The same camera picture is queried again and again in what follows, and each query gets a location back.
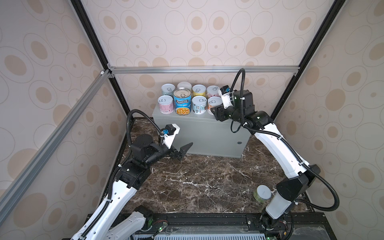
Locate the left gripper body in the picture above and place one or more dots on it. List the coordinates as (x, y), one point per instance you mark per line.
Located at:
(159, 151)

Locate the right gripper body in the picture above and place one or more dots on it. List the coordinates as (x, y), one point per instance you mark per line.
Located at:
(229, 112)

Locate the peach label white-lid can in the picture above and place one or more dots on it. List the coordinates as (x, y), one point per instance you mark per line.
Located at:
(213, 102)

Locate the blue label white-lid can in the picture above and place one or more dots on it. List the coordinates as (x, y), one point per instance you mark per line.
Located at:
(199, 105)

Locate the yellow label white-lid can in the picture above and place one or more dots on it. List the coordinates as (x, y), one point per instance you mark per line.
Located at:
(199, 90)

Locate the pink label white-lid can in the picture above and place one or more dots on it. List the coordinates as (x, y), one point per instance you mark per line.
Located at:
(166, 104)

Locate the green orange label can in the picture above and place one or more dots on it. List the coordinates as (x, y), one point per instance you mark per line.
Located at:
(185, 85)

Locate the teal label white-lid can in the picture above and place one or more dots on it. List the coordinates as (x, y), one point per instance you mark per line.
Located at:
(168, 90)

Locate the green yellow label can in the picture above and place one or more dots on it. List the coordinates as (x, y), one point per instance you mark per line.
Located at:
(262, 193)

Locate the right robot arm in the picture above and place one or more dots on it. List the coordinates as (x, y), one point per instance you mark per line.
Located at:
(298, 179)

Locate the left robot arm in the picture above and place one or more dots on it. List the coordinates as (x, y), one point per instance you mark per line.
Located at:
(125, 183)

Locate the grey metal cabinet box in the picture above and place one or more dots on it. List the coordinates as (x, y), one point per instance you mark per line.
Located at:
(209, 137)

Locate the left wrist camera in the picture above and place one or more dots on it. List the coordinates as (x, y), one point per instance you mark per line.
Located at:
(169, 133)

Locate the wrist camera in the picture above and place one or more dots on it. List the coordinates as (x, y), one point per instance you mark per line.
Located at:
(169, 133)
(225, 94)

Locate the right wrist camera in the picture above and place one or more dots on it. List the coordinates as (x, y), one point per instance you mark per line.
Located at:
(225, 94)

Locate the horizontal aluminium rail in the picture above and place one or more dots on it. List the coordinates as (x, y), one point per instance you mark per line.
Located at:
(203, 70)

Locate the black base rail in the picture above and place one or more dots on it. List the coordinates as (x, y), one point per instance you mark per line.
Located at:
(291, 226)

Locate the right black corner post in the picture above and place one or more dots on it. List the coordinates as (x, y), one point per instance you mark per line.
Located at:
(313, 47)

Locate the black corner post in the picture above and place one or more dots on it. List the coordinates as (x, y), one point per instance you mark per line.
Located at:
(313, 47)
(98, 49)

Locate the left diagonal aluminium rail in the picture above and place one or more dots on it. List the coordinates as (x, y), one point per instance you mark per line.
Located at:
(21, 184)

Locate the left black corner post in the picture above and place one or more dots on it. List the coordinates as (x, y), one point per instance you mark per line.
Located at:
(98, 49)

